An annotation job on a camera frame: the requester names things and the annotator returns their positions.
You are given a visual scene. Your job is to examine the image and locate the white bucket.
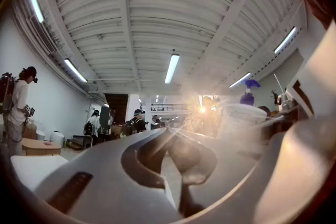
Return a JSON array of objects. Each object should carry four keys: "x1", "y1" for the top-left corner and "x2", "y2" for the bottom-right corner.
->
[{"x1": 50, "y1": 130, "x2": 66, "y2": 148}]

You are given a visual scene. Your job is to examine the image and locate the black low bench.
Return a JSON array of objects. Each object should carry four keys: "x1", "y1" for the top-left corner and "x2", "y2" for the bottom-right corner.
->
[{"x1": 66, "y1": 135, "x2": 94, "y2": 151}]

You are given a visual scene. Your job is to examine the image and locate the black balcony railing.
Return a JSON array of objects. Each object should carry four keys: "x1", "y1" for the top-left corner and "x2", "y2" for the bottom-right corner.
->
[{"x1": 140, "y1": 103, "x2": 190, "y2": 112}]

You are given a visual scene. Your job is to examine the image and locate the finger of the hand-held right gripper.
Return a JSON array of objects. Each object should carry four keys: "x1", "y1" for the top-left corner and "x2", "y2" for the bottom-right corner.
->
[
  {"x1": 254, "y1": 114, "x2": 336, "y2": 224},
  {"x1": 285, "y1": 19, "x2": 336, "y2": 118}
]

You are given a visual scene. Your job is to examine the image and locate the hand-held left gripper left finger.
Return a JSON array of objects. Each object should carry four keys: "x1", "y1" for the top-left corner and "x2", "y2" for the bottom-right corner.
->
[{"x1": 34, "y1": 127, "x2": 182, "y2": 224}]

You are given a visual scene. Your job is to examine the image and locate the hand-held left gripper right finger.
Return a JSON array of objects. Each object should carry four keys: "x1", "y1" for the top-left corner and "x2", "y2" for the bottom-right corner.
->
[{"x1": 167, "y1": 130, "x2": 286, "y2": 224}]

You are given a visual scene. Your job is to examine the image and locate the white spray bottle blue nozzle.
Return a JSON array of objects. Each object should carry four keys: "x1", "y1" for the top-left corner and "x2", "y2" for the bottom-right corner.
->
[{"x1": 223, "y1": 79, "x2": 268, "y2": 145}]

